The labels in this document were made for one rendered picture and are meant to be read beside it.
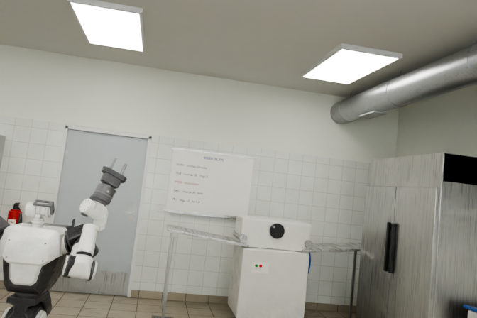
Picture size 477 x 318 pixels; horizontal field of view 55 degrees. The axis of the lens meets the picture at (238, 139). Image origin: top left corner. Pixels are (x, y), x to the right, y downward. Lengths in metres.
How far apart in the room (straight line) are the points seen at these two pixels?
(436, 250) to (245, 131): 2.98
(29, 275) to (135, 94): 4.16
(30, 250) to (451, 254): 3.48
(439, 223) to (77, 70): 4.61
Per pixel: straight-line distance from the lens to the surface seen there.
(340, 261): 6.70
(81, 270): 2.07
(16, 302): 2.42
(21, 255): 2.34
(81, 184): 6.19
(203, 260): 6.21
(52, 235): 2.31
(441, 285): 4.54
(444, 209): 4.48
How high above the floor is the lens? 1.52
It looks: 6 degrees up
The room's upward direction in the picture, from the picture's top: 6 degrees clockwise
